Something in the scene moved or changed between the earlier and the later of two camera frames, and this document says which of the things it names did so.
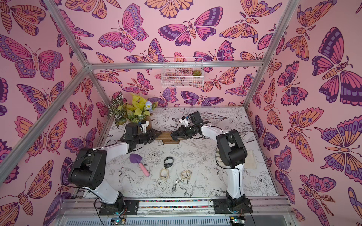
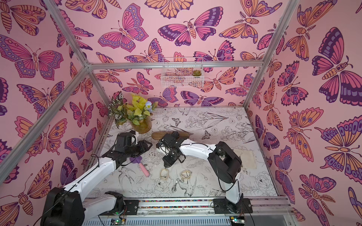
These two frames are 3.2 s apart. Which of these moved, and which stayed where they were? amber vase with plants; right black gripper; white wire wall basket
Moved: right black gripper
Stayed: amber vase with plants; white wire wall basket
